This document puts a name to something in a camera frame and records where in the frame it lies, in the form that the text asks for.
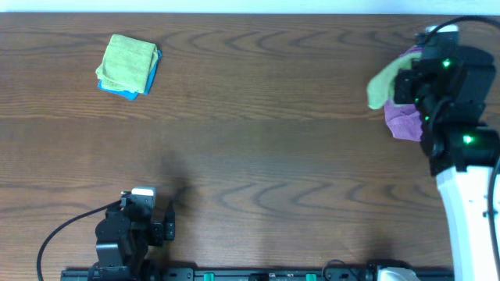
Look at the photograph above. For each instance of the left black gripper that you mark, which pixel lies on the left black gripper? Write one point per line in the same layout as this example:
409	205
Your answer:
169	229

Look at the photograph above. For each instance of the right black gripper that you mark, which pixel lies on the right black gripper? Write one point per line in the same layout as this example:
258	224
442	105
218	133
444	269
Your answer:
405	80

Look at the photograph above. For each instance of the green cloth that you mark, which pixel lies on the green cloth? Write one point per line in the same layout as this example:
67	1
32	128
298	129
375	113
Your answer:
381	88
127	64

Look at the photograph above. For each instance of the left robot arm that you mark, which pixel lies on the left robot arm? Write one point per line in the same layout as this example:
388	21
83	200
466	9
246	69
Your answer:
124	237

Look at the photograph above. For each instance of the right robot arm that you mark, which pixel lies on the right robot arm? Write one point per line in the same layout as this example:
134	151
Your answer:
448	86

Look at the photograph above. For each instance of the crumpled purple cloth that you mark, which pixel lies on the crumpled purple cloth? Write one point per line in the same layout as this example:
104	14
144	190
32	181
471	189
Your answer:
404	120

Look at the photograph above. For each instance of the folded blue cloth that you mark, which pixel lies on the folded blue cloth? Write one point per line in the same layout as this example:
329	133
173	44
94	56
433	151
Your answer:
132	95

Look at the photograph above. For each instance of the folded green cloth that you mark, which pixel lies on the folded green cloth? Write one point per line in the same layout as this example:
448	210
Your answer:
127	64

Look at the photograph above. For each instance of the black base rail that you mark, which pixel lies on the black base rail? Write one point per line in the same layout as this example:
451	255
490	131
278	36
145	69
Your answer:
335	274

